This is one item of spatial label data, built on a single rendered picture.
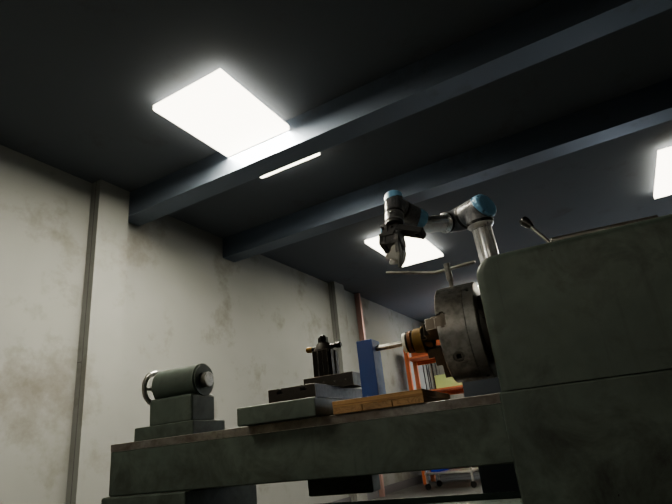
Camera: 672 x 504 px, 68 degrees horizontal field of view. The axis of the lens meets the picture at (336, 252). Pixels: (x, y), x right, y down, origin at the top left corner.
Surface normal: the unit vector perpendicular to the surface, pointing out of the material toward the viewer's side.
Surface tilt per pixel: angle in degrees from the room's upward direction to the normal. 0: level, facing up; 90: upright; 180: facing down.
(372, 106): 90
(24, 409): 90
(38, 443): 90
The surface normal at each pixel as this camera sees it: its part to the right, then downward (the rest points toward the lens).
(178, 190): -0.49, -0.26
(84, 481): 0.87, -0.26
